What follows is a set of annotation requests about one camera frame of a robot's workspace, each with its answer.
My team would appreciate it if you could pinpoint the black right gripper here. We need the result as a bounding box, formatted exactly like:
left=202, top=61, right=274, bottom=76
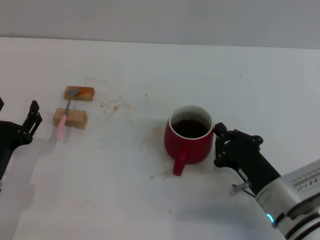
left=213, top=122, right=281, bottom=196

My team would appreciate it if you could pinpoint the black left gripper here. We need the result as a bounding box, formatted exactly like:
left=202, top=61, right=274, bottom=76
left=0, top=97, right=43, bottom=181

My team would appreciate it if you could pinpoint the pink handled metal spoon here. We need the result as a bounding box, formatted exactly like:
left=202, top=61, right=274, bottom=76
left=54, top=88, right=81, bottom=140

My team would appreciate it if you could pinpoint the red ceramic coffee cup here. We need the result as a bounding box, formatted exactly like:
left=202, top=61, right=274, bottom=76
left=163, top=104, right=215, bottom=177

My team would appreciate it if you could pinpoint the plain wooden block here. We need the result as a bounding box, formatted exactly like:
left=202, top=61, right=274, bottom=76
left=52, top=107, right=89, bottom=130

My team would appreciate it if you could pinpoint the orange stained wooden block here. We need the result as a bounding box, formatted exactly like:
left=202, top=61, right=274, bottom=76
left=64, top=85, right=96, bottom=102

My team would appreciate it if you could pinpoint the metal cable connector plug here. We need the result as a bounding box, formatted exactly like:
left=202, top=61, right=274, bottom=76
left=231, top=167, right=256, bottom=199

